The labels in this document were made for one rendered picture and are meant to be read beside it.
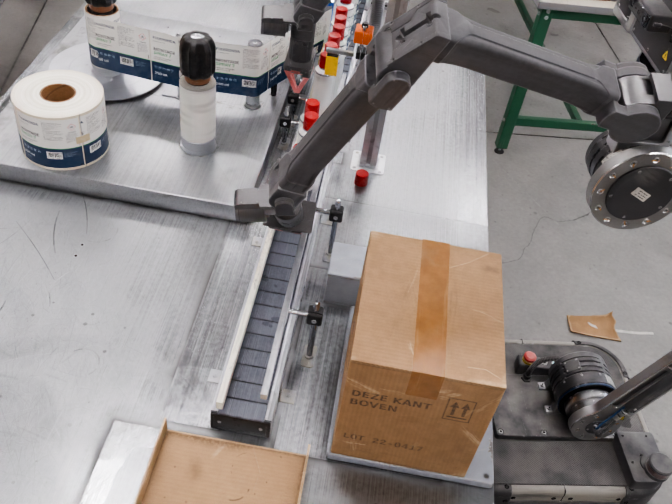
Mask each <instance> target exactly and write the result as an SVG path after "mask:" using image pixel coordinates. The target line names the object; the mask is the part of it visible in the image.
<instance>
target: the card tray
mask: <svg viewBox="0 0 672 504"><path fill-rule="evenodd" d="M309 451H310V444H308V449H307V454H306V455H304V454H299V453H293V452H288V451H282V450H277V449H272V448H266V447H261V446H256V445H250V444H245V443H239V442H234V441H229V440H223V439H218V438H212V437H207V436H202V435H196V434H191V433H186V432H180V431H175V430H169V429H167V418H164V420H163V423H162V426H161V429H160V431H159V434H158V437H157V440H156V443H155V445H154V448H153V451H152V454H151V456H150V459H149V462H148V465H147V468H146V470H145V473H144V476H143V479H142V482H141V484H140V487H139V490H138V493H137V495H136V498H135V501H134V504H300V500H301V494H302V489H303V484H304V478H305V473H306V467H307V462H308V456H309Z"/></svg>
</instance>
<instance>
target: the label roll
mask: <svg viewBox="0 0 672 504"><path fill-rule="evenodd" d="M11 100H12V105H13V109H14V114H15V119H16V123H17V128H18V133H19V137H20V142H21V147H22V151H23V154H24V156H25V157H26V158H27V159H28V160H29V161H30V162H31V163H33V164H35V165H37V166H39V167H42V168H46V169H51V170H74V169H79V168H83V167H86V166H89V165H91V164H93V163H95V162H97V161H98V160H100V159H101V158H102V157H103V156H104V155H105V154H106V153H107V151H108V149H109V144H110V142H109V133H108V124H107V115H106V106H105V97H104V89H103V86H102V85H101V83H100V82H99V81H98V80H97V79H95V78H94V77H92V76H90V75H88V74H85V73H82V72H78V71H73V70H48V71H42V72H38V73H35V74H32V75H29V76H27V77H25V78H23V79H22V80H20V81H19V82H18V83H17V84H16V85H15V86H14V87H13V89H12V91H11Z"/></svg>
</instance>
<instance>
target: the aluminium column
mask: <svg viewBox="0 0 672 504"><path fill-rule="evenodd" d="M408 3H409V0H388V4H387V10H386V16H385V21H384V24H386V23H388V22H390V21H391V22H392V21H393V20H395V19H396V18H398V17H400V16H401V15H403V14H404V13H406V12H407V8H408ZM386 114H387V110H382V109H379V110H378V111H377V112H376V113H375V114H374V115H373V116H372V117H371V118H370V119H369V120H368V121H367V123H366V129H365V134H364V140H363V146H362V151H361V157H360V163H359V166H364V167H369V168H376V165H377V160H378V155H379V150H380V145H381V140H382V134H383V129H384V124H385V119H386Z"/></svg>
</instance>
